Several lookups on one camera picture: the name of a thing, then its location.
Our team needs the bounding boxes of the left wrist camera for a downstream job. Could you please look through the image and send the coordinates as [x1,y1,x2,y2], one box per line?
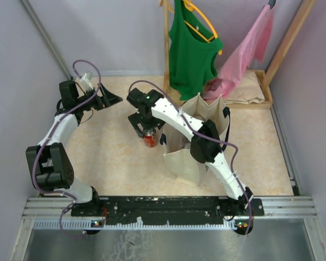
[79,71,93,91]

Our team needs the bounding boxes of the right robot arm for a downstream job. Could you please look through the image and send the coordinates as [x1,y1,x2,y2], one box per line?
[127,88,253,215]

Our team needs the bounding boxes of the wooden clothes rack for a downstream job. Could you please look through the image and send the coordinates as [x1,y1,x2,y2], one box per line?
[160,1,316,109]

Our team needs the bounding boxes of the beige folded cloth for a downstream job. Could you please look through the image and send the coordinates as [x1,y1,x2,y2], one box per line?
[223,71,265,104]

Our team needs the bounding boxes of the pink shirt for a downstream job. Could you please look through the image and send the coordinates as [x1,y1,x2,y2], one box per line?
[203,4,274,101]

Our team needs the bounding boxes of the yellow clothes hanger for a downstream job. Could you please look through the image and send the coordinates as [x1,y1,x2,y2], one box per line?
[159,0,223,56]

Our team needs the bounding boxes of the green tank top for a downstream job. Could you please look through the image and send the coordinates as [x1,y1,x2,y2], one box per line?
[168,1,223,101]

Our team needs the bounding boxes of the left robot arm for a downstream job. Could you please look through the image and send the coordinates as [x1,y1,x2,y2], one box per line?
[26,80,123,216]

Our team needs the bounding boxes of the beige canvas tote bag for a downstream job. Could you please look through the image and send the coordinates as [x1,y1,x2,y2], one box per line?
[161,95,230,186]

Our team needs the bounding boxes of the red Coke can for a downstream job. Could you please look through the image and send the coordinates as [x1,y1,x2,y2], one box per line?
[143,128,158,148]

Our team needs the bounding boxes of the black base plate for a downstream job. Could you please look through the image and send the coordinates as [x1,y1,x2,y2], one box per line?
[71,196,265,226]

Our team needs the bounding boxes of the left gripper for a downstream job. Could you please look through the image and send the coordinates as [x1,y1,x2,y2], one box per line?
[76,83,122,111]

